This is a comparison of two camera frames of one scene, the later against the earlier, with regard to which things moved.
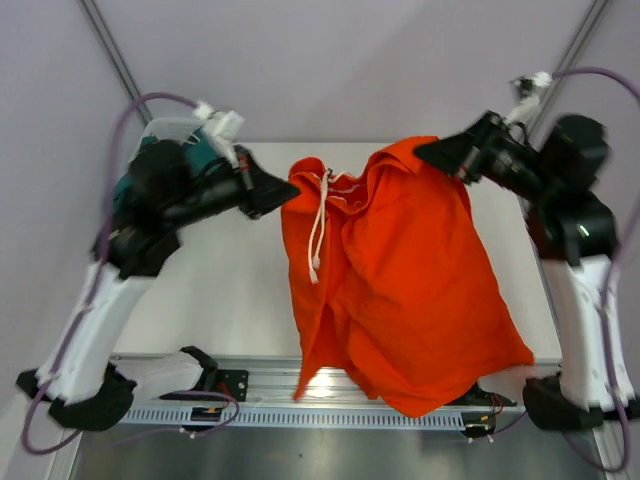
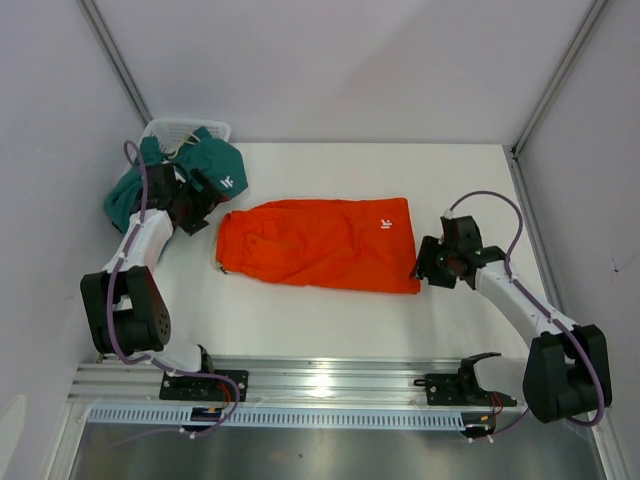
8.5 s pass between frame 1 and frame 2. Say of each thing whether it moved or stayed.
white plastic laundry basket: stayed
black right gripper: moved
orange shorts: moved
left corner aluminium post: stayed
